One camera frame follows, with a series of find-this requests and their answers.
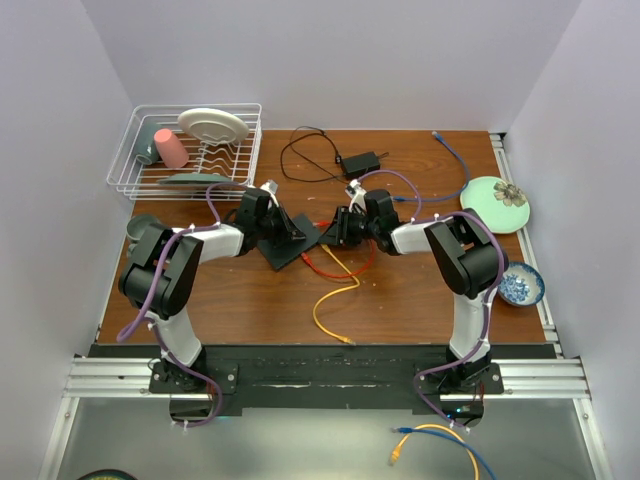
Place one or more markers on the black network switch box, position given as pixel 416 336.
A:
pixel 279 257

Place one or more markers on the dark green cup in rack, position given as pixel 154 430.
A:
pixel 145 150

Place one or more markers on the grey ceramic mug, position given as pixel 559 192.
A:
pixel 136 228

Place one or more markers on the grey green plate in rack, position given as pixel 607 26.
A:
pixel 192 179

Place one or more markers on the pink plastic cup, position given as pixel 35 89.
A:
pixel 171 150

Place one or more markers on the dark round object bottom edge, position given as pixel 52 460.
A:
pixel 107 474

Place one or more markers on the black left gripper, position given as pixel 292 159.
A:
pixel 278 212

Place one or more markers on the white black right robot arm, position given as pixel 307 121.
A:
pixel 470 260

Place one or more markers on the mint green flower plate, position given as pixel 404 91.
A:
pixel 501 205

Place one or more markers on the white wire dish rack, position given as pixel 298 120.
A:
pixel 139 173

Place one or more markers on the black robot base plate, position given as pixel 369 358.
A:
pixel 328 377

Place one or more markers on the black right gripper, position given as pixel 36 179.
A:
pixel 338 232

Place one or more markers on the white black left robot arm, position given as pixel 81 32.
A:
pixel 159 276

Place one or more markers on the blue white patterned bowl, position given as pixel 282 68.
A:
pixel 521 285

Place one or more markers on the black power adapter brick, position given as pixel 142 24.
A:
pixel 358 165

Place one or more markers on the white plate in rack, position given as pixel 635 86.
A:
pixel 213 125

